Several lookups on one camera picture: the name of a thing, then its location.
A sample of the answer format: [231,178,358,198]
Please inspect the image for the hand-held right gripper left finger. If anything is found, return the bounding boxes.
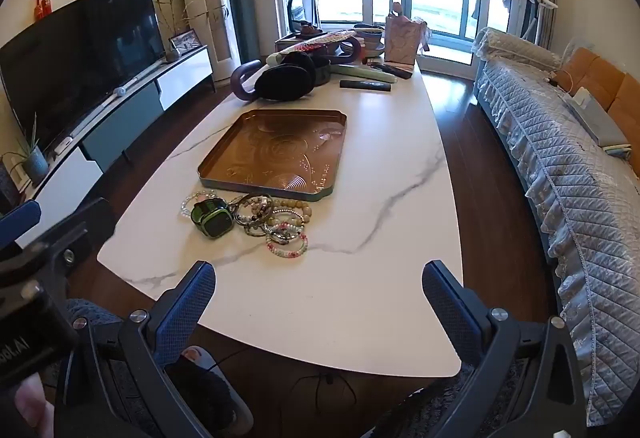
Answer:
[55,260,218,438]

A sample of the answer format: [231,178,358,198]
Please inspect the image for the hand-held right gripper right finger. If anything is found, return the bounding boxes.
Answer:
[380,260,587,438]

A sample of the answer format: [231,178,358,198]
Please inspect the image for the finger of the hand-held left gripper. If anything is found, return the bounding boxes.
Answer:
[0,199,43,264]
[30,197,117,290]

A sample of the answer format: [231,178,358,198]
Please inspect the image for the green smartwatch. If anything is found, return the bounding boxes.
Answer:
[191,198,236,237]

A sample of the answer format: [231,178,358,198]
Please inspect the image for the clear crystal bead bracelet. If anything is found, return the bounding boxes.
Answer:
[181,189,221,220]

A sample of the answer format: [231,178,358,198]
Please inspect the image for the black and white bead bracelet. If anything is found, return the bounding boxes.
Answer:
[233,194,274,225]

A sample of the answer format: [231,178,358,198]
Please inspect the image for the large beige bead bracelet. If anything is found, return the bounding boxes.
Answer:
[269,198,314,227]

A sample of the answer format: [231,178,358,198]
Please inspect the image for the copper metal tray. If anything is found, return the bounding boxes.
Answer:
[197,108,348,203]

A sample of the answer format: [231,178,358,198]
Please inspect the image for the person's left hand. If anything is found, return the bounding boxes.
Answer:
[14,373,57,438]

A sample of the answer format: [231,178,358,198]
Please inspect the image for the aloe plant in grey pot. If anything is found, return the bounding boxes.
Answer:
[2,113,51,186]

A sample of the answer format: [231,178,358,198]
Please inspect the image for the grey rug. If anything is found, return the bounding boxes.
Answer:
[370,358,531,438]

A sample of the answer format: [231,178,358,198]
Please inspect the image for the white and teal television cabinet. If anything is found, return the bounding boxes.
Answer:
[15,44,217,249]

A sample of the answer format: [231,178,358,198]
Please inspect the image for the white rod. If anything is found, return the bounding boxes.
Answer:
[107,63,166,97]

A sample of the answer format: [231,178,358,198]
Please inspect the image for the sofa with grey quilted cover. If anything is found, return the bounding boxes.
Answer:
[472,27,640,429]

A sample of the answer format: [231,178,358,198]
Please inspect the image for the black flat television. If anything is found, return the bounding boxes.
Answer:
[0,0,167,154]

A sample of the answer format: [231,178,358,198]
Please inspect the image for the tall thin plant in vase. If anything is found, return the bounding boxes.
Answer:
[152,0,226,64]

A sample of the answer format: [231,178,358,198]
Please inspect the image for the purple curved cushion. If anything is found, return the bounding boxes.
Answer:
[339,35,362,65]
[231,59,267,102]

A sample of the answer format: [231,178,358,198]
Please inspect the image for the black remote control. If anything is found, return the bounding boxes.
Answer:
[340,79,392,94]

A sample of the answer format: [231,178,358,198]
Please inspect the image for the grey tissue box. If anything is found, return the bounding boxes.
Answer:
[562,87,629,149]

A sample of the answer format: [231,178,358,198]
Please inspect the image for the dark slim remote control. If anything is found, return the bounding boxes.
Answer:
[370,62,414,79]

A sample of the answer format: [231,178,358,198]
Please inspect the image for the pale green rod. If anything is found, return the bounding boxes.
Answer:
[327,63,399,83]

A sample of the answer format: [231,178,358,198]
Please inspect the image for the black fluffy earmuffs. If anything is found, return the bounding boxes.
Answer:
[254,53,317,100]

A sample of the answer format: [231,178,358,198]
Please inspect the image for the black round container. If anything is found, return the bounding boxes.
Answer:
[312,55,334,85]

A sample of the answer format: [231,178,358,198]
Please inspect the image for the orange sofa cushion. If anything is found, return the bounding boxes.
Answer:
[607,73,640,130]
[557,47,626,111]

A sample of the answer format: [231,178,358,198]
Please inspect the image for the pink gift bag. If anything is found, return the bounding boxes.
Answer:
[385,2,431,67]

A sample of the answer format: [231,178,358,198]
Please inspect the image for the stacked ceramic bowls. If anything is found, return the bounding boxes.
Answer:
[352,23,387,60]

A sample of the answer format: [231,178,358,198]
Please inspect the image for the patterned woven hand fan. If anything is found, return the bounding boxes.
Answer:
[265,30,357,65]

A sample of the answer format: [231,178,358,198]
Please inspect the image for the white floor stand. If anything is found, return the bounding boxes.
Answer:
[525,0,559,45]

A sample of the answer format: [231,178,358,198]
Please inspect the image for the pink and green bead bracelet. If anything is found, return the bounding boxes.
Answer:
[265,232,310,260]

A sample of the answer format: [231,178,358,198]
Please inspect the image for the black cable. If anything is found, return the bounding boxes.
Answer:
[289,370,357,420]

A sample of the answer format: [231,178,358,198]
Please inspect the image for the small photo frame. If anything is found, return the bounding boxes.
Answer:
[169,30,202,54]

